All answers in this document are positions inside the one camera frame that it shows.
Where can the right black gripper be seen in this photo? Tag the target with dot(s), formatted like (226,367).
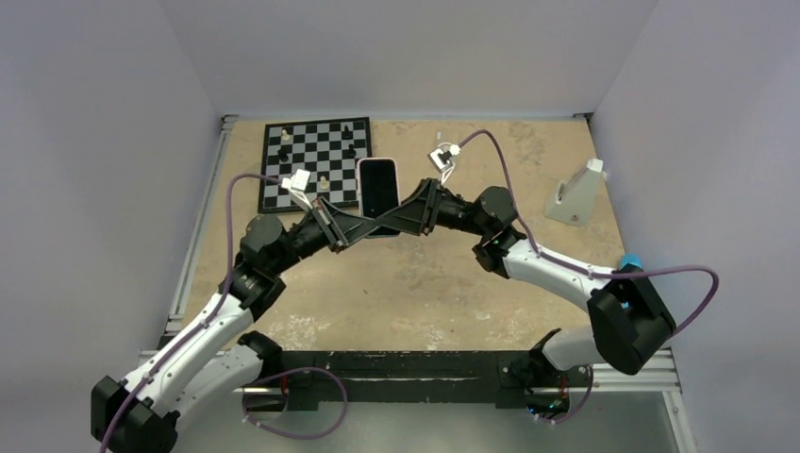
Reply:
(419,213)

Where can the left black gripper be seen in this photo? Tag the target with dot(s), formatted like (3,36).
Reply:
(339,228)

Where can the phone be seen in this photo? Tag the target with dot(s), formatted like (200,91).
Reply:
(378,187)

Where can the clear phone case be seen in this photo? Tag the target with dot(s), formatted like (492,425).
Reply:
(448,139)

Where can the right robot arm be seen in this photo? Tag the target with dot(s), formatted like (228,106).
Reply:
(629,321)

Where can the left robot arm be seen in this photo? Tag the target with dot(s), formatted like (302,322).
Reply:
(217,351)

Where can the black white chessboard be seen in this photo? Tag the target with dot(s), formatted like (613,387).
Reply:
(318,146)

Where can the white metronome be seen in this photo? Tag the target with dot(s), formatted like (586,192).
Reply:
(572,201)

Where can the blue cap object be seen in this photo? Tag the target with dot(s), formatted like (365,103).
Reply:
(630,259)

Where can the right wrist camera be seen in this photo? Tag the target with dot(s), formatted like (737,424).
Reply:
(444,159)

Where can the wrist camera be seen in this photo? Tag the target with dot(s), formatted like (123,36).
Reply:
(444,159)
(296,186)

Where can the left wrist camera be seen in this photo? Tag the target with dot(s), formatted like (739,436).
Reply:
(296,186)

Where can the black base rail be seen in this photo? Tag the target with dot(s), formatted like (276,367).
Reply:
(505,379)

